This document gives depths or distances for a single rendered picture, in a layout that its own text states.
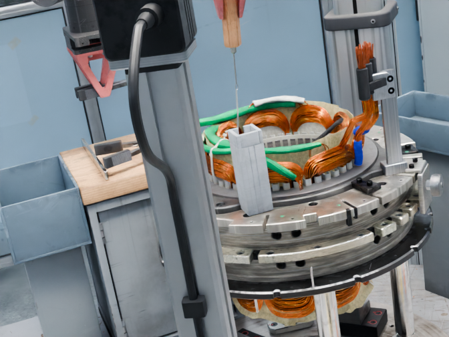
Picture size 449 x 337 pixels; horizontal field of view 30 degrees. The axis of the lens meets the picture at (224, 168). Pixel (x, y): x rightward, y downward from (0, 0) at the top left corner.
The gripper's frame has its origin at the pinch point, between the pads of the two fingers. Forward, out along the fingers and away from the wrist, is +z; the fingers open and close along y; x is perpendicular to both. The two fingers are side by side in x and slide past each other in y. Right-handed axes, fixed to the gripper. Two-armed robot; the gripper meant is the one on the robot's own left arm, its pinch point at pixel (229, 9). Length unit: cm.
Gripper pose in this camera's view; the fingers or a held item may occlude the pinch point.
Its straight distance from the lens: 84.4
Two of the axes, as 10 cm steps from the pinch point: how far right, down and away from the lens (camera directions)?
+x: -1.5, -3.7, 9.2
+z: 0.6, 9.2, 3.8
